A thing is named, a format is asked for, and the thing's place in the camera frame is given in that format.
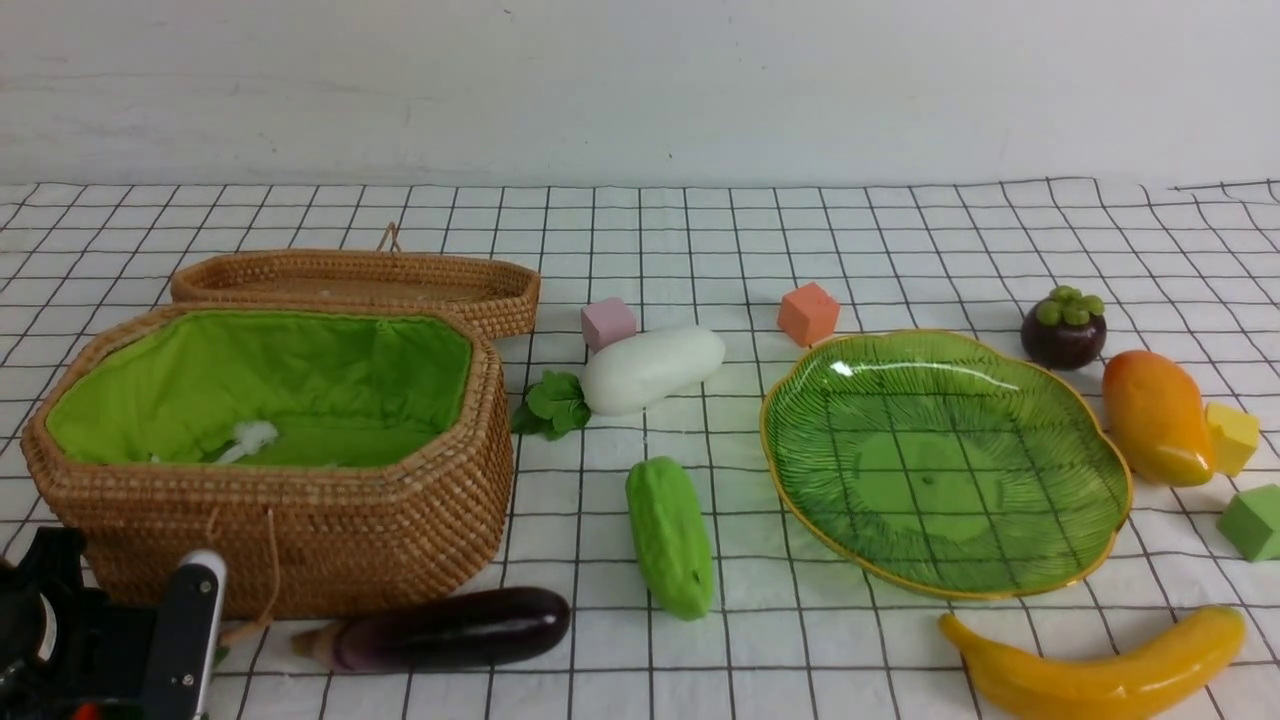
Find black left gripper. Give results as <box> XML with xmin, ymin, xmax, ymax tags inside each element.
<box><xmin>1</xmin><ymin>527</ymin><xmax>156</xmax><ymax>719</ymax></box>

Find purple toy eggplant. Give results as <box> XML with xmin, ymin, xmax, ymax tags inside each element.
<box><xmin>291</xmin><ymin>585</ymin><xmax>572</xmax><ymax>674</ymax></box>

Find green toy cucumber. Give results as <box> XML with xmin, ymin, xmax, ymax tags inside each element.
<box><xmin>625</xmin><ymin>456</ymin><xmax>716</xmax><ymax>621</ymax></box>

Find white toy radish green leaves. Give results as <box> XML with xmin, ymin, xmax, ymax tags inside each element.
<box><xmin>511</xmin><ymin>325</ymin><xmax>727</xmax><ymax>441</ymax></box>

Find dark purple toy mangosteen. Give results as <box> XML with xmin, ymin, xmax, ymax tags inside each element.
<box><xmin>1020</xmin><ymin>284</ymin><xmax>1107</xmax><ymax>372</ymax></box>

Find yellow toy banana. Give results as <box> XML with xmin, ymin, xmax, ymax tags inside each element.
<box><xmin>938</xmin><ymin>606</ymin><xmax>1247</xmax><ymax>719</ymax></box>

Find orange yellow toy mango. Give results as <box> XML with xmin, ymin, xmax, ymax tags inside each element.
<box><xmin>1102</xmin><ymin>348</ymin><xmax>1215</xmax><ymax>487</ymax></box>

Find woven wicker basket green lining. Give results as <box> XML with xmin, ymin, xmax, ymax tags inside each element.
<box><xmin>20</xmin><ymin>304</ymin><xmax>515</xmax><ymax>619</ymax></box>

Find woven wicker basket lid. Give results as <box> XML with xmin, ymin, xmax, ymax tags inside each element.
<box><xmin>169</xmin><ymin>223</ymin><xmax>541</xmax><ymax>340</ymax></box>

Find pink foam cube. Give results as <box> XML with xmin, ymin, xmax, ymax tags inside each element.
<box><xmin>580</xmin><ymin>297</ymin><xmax>637</xmax><ymax>354</ymax></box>

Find orange foam cube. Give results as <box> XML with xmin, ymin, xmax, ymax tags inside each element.
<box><xmin>776</xmin><ymin>282</ymin><xmax>842</xmax><ymax>347</ymax></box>

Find green leaf-shaped glass plate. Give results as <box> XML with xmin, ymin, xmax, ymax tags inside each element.
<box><xmin>759</xmin><ymin>329</ymin><xmax>1134</xmax><ymax>601</ymax></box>

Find yellow foam cube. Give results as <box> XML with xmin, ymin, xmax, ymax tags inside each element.
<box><xmin>1204</xmin><ymin>402</ymin><xmax>1261</xmax><ymax>478</ymax></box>

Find green foam cube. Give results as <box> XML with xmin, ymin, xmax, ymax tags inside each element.
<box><xmin>1217</xmin><ymin>484</ymin><xmax>1279</xmax><ymax>562</ymax></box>

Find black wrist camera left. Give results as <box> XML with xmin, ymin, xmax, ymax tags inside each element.
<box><xmin>140</xmin><ymin>550</ymin><xmax>227</xmax><ymax>719</ymax></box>

